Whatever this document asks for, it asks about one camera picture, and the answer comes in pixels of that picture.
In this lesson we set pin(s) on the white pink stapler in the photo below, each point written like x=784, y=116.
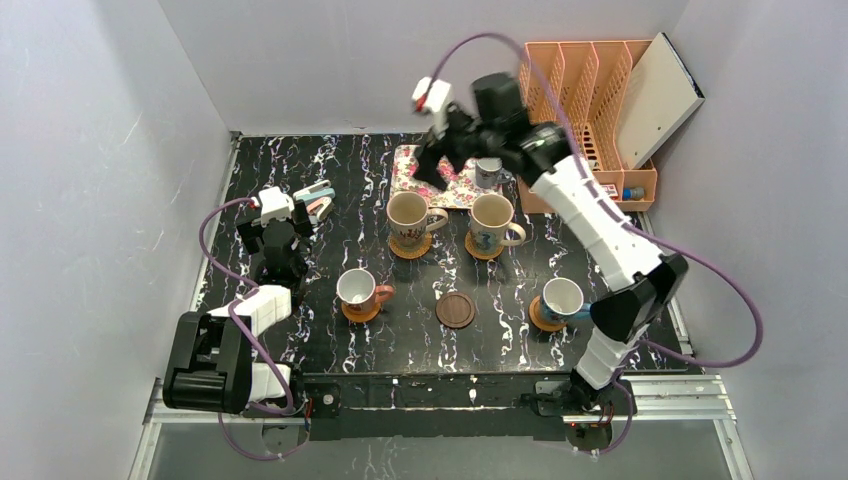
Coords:
x=319, y=209

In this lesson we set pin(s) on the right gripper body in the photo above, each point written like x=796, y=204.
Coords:
x=444, y=147

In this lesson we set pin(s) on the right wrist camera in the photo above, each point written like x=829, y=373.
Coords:
x=432, y=98

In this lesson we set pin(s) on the red card box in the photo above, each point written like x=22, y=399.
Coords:
x=612, y=191

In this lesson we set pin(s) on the small light blue mug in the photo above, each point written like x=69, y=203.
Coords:
x=490, y=173

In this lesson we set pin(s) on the terracotta round coaster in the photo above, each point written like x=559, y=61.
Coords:
x=356, y=316

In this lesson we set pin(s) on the aluminium front rail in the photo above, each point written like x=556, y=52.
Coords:
x=459, y=426

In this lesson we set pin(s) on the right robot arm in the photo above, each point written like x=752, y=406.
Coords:
x=640, y=277

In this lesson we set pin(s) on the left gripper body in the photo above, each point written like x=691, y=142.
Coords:
x=299, y=216

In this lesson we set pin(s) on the floral serving tray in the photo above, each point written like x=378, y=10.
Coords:
x=462, y=189

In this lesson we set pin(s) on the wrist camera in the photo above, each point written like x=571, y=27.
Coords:
x=432, y=98
x=274, y=205

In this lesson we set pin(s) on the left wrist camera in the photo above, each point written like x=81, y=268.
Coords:
x=274, y=205

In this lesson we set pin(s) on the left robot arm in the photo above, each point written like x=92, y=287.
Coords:
x=217, y=363

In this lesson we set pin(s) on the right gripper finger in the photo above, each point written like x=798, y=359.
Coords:
x=457, y=160
x=428, y=157

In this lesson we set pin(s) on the white board binder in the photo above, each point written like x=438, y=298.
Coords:
x=661, y=95

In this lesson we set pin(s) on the dark walnut round coaster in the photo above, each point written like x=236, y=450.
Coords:
x=455, y=310

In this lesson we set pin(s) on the beige mug with number three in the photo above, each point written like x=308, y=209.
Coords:
x=491, y=223

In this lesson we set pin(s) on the pink floral mug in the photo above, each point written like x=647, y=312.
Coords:
x=359, y=287

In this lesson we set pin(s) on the woven rattan coaster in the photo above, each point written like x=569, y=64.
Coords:
x=410, y=253
x=477, y=254

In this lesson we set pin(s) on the blue cap bottle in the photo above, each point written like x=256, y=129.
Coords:
x=633, y=194

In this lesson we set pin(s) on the light wooden round coaster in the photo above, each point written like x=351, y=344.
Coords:
x=534, y=312

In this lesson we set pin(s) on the peach desk file organizer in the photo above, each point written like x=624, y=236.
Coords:
x=588, y=81

